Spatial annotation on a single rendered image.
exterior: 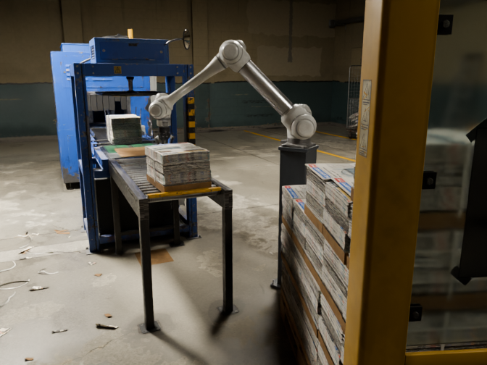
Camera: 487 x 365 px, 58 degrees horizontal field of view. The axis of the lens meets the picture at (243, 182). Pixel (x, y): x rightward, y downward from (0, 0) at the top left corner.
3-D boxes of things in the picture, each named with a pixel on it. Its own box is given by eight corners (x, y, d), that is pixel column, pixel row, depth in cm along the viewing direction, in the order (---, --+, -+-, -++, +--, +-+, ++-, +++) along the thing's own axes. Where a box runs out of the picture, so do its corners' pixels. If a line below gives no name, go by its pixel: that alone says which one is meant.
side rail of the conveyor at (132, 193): (148, 219, 243) (148, 198, 240) (139, 220, 241) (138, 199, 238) (115, 171, 362) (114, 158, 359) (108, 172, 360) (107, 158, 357)
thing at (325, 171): (383, 164, 201) (383, 161, 201) (413, 177, 173) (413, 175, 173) (304, 166, 197) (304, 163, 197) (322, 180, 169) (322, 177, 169)
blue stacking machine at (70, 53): (162, 182, 620) (155, 27, 571) (64, 191, 569) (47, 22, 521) (141, 163, 754) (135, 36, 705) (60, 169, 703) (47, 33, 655)
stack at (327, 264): (338, 308, 281) (345, 182, 261) (430, 465, 168) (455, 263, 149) (278, 311, 277) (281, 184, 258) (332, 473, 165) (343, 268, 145)
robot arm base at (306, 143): (286, 143, 305) (286, 135, 304) (317, 145, 294) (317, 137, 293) (275, 146, 290) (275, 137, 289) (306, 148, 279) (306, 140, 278)
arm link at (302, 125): (319, 124, 278) (325, 128, 256) (300, 142, 280) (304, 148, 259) (232, 34, 265) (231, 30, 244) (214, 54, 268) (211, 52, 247)
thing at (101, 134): (160, 151, 447) (160, 142, 444) (94, 156, 421) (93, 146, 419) (133, 134, 583) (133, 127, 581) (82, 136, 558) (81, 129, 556)
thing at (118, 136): (142, 143, 439) (140, 116, 433) (111, 145, 427) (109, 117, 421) (135, 138, 473) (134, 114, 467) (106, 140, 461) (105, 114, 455)
